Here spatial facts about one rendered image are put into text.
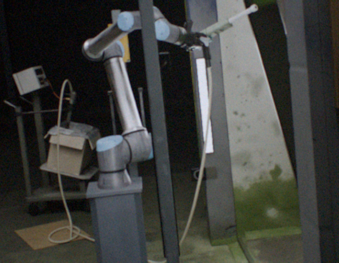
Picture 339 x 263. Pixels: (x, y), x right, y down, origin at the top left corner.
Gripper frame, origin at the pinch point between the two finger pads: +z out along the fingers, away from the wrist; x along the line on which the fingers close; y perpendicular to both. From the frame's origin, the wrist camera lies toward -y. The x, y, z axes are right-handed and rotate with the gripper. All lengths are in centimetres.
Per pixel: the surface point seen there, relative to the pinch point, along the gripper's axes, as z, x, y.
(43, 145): 86, -278, -36
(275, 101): 52, 0, 28
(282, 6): -4, 53, 6
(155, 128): -93, 44, 76
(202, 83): 55, -54, -5
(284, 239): 108, -52, 98
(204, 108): 60, -59, 10
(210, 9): 51, -33, -48
